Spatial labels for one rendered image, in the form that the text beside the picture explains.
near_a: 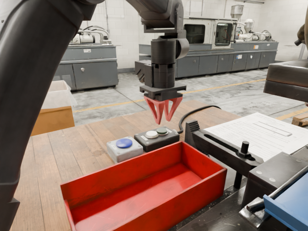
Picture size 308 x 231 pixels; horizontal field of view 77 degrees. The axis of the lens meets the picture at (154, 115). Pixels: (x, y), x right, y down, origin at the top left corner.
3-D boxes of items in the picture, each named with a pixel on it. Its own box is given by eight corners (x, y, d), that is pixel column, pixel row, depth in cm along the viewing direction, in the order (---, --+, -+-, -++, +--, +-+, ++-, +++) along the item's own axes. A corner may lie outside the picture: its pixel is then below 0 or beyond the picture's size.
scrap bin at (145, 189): (66, 211, 32) (59, 183, 30) (180, 162, 45) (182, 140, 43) (85, 283, 23) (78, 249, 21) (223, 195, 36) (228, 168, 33)
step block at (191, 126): (183, 155, 48) (185, 122, 44) (192, 151, 49) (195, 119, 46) (202, 168, 43) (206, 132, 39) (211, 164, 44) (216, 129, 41)
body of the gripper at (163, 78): (139, 93, 48) (137, 63, 45) (171, 87, 53) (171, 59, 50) (152, 99, 43) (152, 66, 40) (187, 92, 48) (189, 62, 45)
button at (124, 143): (113, 147, 48) (112, 140, 47) (128, 142, 50) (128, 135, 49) (120, 155, 45) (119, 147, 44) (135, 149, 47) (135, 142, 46)
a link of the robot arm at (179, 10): (163, 57, 55) (164, 10, 51) (192, 58, 52) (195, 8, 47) (142, 62, 46) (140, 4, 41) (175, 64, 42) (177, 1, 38)
